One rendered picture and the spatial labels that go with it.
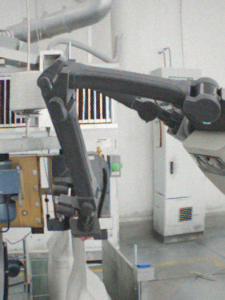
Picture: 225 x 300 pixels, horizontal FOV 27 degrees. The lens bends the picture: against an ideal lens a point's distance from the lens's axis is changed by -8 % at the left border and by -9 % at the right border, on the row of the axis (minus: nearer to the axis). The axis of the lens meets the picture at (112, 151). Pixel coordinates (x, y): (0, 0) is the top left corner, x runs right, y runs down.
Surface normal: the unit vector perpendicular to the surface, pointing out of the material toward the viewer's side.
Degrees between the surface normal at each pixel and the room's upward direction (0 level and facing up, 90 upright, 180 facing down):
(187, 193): 90
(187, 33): 90
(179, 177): 90
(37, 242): 88
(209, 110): 127
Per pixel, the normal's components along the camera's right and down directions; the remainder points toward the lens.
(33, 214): 0.19, 0.04
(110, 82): -0.18, 0.61
